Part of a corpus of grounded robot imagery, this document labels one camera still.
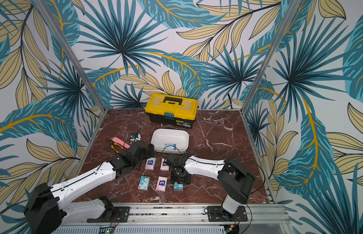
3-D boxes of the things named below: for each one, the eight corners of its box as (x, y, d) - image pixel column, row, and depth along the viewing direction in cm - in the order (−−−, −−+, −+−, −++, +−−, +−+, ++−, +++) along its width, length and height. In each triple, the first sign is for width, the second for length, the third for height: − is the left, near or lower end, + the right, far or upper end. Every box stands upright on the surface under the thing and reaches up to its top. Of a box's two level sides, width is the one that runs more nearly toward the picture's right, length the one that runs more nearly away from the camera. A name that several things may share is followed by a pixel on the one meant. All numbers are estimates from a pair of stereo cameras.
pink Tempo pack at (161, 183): (155, 191, 83) (155, 189, 80) (158, 177, 87) (157, 175, 85) (165, 192, 83) (165, 190, 80) (167, 178, 87) (167, 176, 85)
